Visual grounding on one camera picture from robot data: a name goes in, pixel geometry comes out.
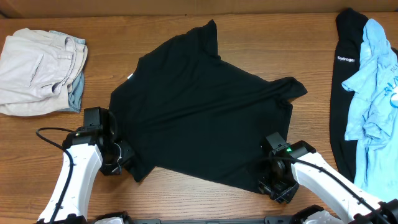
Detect black t-shirt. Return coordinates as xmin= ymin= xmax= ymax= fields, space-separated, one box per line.
xmin=109 ymin=21 xmax=307 ymax=193

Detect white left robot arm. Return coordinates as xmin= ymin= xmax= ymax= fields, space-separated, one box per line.
xmin=36 ymin=125 xmax=135 ymax=223

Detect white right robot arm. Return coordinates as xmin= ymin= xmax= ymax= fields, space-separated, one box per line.
xmin=259 ymin=139 xmax=397 ymax=223

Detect light blue folded garment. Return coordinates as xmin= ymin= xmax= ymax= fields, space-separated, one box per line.
xmin=50 ymin=30 xmax=88 ymax=113

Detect beige folded pants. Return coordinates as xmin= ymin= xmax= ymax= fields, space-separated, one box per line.
xmin=1 ymin=28 xmax=85 ymax=116

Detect light blue printed t-shirt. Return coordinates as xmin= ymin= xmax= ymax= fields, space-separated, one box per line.
xmin=341 ymin=19 xmax=397 ymax=202

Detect black shirt with white text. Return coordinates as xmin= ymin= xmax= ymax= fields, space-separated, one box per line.
xmin=330 ymin=8 xmax=368 ymax=181

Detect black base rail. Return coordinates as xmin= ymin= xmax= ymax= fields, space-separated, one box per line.
xmin=132 ymin=215 xmax=294 ymax=224

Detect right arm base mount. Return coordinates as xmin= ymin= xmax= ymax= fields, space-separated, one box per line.
xmin=290 ymin=205 xmax=343 ymax=224

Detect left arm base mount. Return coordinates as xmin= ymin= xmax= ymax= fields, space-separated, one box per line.
xmin=93 ymin=212 xmax=134 ymax=224

